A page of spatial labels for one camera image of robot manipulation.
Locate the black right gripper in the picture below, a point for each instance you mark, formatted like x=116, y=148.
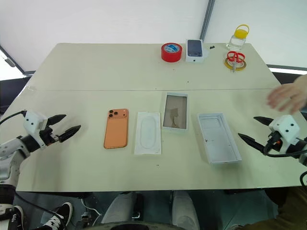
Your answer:
x=273, y=143

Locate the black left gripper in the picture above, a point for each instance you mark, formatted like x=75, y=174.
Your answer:
x=48, y=136

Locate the white phone box lid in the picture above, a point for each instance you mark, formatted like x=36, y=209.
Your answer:
x=219, y=139

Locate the orange smartphone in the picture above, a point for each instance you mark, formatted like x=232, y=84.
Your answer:
x=116, y=133

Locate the white paper insert card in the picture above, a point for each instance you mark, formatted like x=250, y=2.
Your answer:
x=148, y=133

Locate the white phone box tray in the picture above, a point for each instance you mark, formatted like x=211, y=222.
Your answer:
x=175, y=112

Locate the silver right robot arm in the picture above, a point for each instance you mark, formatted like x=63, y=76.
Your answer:
x=298, y=149

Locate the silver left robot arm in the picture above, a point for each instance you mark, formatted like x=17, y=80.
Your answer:
x=9, y=149

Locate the white box with phone print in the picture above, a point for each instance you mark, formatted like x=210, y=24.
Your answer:
x=195, y=50

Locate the bare person hand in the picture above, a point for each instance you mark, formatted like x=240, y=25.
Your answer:
x=290, y=94

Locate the yellow tape roll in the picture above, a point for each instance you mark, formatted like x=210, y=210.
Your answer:
x=243, y=65

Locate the olive trousers of person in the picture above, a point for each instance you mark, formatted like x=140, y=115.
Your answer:
x=292, y=210

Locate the clear jar with yellow lid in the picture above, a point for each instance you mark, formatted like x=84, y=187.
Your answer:
x=237, y=42

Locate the grey rounded robot leg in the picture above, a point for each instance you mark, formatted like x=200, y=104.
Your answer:
x=184, y=208
x=118, y=208

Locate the red tape roll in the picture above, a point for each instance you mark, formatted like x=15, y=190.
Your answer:
x=170, y=56

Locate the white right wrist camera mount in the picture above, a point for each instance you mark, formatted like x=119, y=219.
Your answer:
x=286, y=125

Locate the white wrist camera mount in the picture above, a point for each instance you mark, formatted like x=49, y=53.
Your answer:
x=286, y=125
x=32, y=122

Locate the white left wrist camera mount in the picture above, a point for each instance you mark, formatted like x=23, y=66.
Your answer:
x=32, y=122

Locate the grey wall pillar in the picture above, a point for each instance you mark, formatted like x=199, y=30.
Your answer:
x=206, y=19

